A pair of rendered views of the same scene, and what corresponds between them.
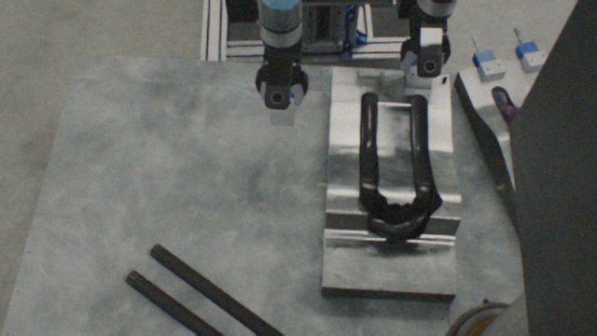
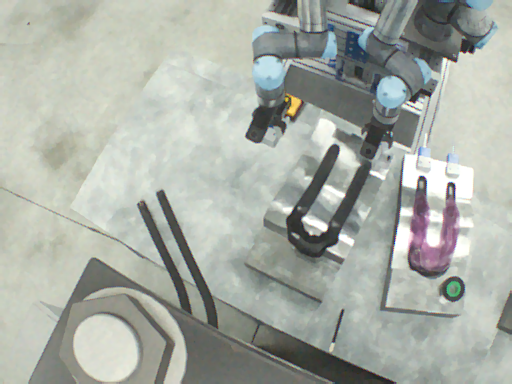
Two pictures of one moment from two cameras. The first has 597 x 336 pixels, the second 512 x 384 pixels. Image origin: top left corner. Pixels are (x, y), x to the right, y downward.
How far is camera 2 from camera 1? 0.49 m
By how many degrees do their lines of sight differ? 17
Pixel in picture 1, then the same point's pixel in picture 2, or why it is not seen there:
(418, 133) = (355, 187)
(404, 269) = (299, 272)
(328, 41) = (361, 80)
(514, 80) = (435, 176)
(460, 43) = (461, 115)
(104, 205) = (144, 151)
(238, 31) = not seen: hidden behind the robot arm
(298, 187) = (265, 188)
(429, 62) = (368, 148)
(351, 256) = (271, 250)
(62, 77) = (186, 34)
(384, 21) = not seen: hidden behind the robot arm
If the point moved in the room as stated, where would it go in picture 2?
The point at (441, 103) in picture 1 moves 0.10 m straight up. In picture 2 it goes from (379, 173) to (384, 161)
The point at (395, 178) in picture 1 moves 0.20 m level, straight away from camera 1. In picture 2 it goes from (320, 214) to (363, 164)
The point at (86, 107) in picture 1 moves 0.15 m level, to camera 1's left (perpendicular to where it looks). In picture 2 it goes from (161, 83) to (129, 72)
